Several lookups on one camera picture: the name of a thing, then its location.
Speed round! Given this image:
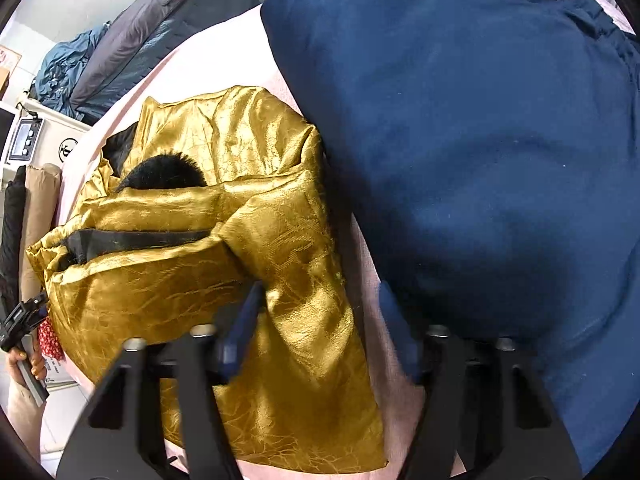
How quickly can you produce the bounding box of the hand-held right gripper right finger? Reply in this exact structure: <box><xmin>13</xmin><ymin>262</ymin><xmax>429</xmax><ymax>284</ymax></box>
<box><xmin>379</xmin><ymin>280</ymin><xmax>583</xmax><ymax>480</ymax></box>

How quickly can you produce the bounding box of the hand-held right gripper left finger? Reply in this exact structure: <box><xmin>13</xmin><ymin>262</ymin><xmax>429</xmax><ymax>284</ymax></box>
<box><xmin>56</xmin><ymin>280</ymin><xmax>266</xmax><ymax>480</ymax></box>

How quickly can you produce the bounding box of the gold satin jacket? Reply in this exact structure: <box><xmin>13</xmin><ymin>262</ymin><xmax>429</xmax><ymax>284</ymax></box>
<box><xmin>25</xmin><ymin>86</ymin><xmax>388</xmax><ymax>472</ymax></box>

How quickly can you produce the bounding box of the navy blue fleece garment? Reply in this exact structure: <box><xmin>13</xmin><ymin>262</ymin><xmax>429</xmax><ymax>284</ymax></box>
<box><xmin>261</xmin><ymin>0</ymin><xmax>640</xmax><ymax>476</ymax></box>

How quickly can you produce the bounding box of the person's left hand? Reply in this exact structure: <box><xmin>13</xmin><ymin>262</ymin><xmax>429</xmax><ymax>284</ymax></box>
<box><xmin>6</xmin><ymin>347</ymin><xmax>48</xmax><ymax>386</ymax></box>

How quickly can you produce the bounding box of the red patterned cloth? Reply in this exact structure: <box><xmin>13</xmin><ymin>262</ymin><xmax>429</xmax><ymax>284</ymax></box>
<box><xmin>37</xmin><ymin>317</ymin><xmax>66</xmax><ymax>361</ymax></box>

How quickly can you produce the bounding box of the white paper box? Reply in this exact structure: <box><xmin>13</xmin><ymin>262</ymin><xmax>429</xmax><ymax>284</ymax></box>
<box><xmin>42</xmin><ymin>357</ymin><xmax>80</xmax><ymax>392</ymax></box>

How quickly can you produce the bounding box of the black fabric roll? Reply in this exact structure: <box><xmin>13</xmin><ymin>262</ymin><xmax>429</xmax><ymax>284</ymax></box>
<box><xmin>0</xmin><ymin>165</ymin><xmax>27</xmax><ymax>311</ymax></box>

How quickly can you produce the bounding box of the beige fabric roll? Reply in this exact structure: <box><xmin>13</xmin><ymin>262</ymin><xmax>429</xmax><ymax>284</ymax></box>
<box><xmin>22</xmin><ymin>162</ymin><xmax>63</xmax><ymax>301</ymax></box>

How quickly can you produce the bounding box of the grey gauge device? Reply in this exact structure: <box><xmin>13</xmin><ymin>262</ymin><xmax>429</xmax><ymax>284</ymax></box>
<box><xmin>9</xmin><ymin>116</ymin><xmax>42</xmax><ymax>162</ymax></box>

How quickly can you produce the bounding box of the white appliance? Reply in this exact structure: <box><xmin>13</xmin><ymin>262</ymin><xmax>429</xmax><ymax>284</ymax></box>
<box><xmin>22</xmin><ymin>97</ymin><xmax>93</xmax><ymax>168</ymax></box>

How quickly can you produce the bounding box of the cardboard box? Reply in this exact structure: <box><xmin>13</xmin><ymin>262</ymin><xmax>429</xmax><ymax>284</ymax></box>
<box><xmin>0</xmin><ymin>45</ymin><xmax>22</xmax><ymax>101</ymax></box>

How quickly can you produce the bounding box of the blue quilted blanket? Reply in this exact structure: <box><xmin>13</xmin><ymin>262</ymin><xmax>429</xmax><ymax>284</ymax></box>
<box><xmin>34</xmin><ymin>22</ymin><xmax>112</xmax><ymax>116</ymax></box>

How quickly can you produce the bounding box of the teal bed cover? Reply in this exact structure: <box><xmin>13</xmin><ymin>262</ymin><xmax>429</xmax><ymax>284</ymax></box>
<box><xmin>80</xmin><ymin>0</ymin><xmax>281</xmax><ymax>121</ymax></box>

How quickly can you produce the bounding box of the grey duvet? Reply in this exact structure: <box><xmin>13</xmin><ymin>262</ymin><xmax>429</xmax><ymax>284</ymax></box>
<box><xmin>70</xmin><ymin>0</ymin><xmax>241</xmax><ymax>111</ymax></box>

